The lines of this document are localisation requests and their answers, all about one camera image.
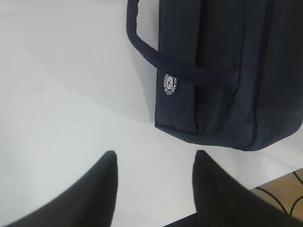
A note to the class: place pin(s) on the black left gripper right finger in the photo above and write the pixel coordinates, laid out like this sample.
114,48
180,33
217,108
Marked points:
221,201

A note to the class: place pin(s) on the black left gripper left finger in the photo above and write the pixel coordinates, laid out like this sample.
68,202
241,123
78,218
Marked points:
90,202

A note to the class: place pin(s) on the navy blue fabric lunch bag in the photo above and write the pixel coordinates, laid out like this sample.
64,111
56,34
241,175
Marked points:
229,72

